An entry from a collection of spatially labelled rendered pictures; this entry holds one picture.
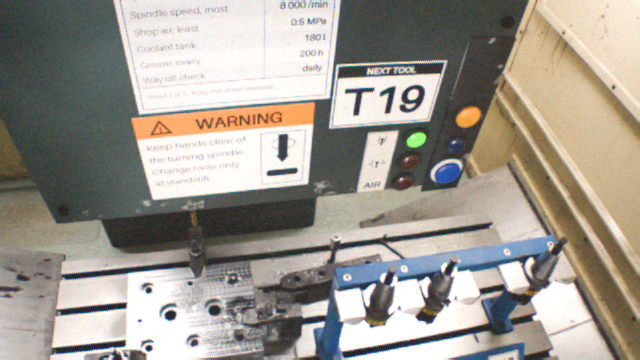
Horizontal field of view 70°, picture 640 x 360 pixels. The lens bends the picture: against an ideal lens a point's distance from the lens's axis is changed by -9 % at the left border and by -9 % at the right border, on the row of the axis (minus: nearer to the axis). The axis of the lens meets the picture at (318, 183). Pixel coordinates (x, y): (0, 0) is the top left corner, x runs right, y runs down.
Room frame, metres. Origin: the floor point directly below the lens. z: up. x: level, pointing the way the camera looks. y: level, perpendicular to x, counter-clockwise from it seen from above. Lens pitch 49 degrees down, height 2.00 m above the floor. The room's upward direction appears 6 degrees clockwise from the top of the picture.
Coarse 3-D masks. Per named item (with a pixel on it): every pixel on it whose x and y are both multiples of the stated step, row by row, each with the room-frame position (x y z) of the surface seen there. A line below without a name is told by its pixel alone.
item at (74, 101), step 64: (0, 0) 0.27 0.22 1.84; (64, 0) 0.28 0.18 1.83; (384, 0) 0.35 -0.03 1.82; (448, 0) 0.36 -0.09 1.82; (512, 0) 0.38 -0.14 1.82; (0, 64) 0.27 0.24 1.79; (64, 64) 0.28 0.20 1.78; (128, 64) 0.29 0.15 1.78; (448, 64) 0.37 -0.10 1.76; (64, 128) 0.27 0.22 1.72; (128, 128) 0.29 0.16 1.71; (320, 128) 0.34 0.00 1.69; (384, 128) 0.35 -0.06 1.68; (64, 192) 0.27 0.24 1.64; (128, 192) 0.28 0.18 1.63; (256, 192) 0.32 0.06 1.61; (320, 192) 0.34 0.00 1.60
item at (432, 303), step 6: (426, 282) 0.47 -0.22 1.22; (426, 288) 0.46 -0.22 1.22; (426, 294) 0.44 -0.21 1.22; (426, 300) 0.44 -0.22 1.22; (432, 300) 0.43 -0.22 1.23; (438, 300) 0.43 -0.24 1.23; (444, 300) 0.44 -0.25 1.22; (450, 300) 0.44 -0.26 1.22; (432, 306) 0.43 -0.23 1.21; (438, 306) 0.43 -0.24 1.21
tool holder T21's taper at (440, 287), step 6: (444, 264) 0.47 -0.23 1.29; (444, 270) 0.46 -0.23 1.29; (438, 276) 0.45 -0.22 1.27; (444, 276) 0.45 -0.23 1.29; (450, 276) 0.45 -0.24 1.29; (432, 282) 0.46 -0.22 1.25; (438, 282) 0.45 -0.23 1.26; (444, 282) 0.44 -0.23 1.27; (450, 282) 0.44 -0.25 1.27; (432, 288) 0.45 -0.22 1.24; (438, 288) 0.44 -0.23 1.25; (444, 288) 0.44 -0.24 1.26; (450, 288) 0.44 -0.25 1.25; (432, 294) 0.44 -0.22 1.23; (438, 294) 0.44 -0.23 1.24; (444, 294) 0.44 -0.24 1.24; (450, 294) 0.45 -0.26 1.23
